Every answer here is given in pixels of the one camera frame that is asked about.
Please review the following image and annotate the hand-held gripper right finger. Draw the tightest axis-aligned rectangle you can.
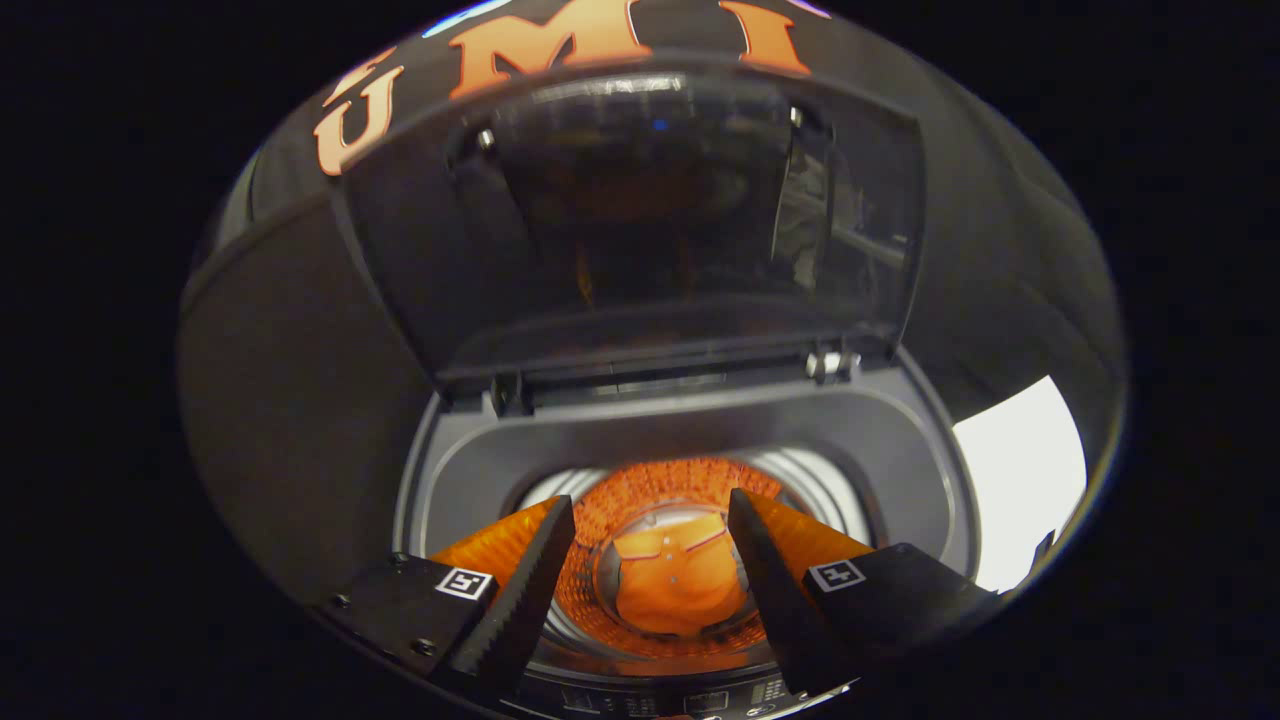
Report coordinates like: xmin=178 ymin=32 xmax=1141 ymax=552
xmin=727 ymin=488 xmax=1001 ymax=696

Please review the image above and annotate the dark washing machine lid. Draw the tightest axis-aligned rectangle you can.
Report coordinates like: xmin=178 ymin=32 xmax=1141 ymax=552
xmin=335 ymin=70 xmax=926 ymax=401

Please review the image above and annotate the yellow polo shirt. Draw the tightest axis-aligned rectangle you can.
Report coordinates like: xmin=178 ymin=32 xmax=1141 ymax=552
xmin=612 ymin=512 xmax=749 ymax=637

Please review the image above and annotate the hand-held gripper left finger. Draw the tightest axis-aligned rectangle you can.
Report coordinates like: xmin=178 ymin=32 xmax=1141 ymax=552
xmin=318 ymin=495 xmax=577 ymax=701

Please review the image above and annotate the grey washing machine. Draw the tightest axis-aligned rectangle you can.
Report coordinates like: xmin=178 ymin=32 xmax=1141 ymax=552
xmin=393 ymin=345 xmax=981 ymax=720

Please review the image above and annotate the black backdrop cloth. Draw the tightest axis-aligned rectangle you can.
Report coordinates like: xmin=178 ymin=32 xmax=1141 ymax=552
xmin=178 ymin=0 xmax=1129 ymax=611

